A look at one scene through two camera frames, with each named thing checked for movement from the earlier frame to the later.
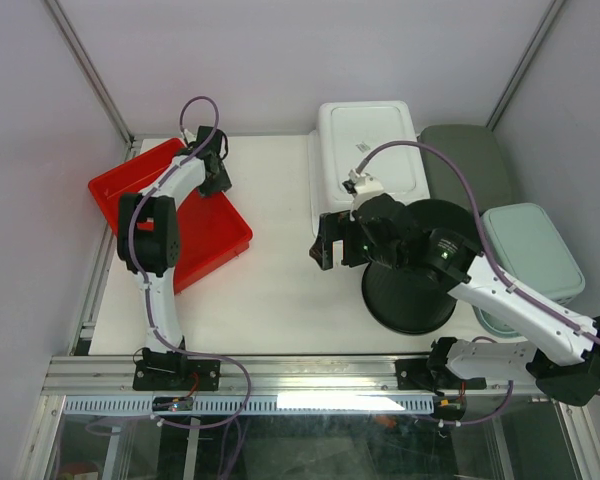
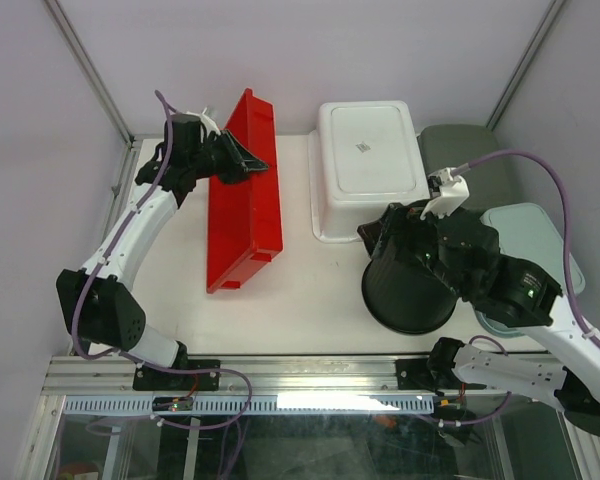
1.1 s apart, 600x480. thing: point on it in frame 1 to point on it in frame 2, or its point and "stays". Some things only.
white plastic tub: (347, 132) stays
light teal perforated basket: (533, 253) stays
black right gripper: (335, 227) to (394, 220)
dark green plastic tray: (476, 151) stays
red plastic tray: (214, 229) to (244, 218)
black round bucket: (412, 296) stays
